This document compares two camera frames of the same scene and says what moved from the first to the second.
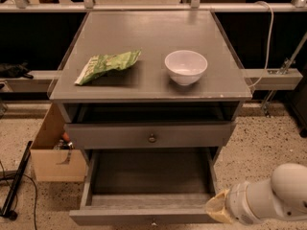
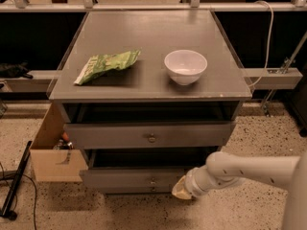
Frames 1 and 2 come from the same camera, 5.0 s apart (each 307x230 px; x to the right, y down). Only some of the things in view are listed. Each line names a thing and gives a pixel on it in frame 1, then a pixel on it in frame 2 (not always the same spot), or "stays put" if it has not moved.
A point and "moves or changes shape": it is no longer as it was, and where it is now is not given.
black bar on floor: x=8 y=201 stays put
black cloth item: x=11 y=71 stays put
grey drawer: x=147 y=187 moves or changes shape
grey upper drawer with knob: x=150 y=134 stays put
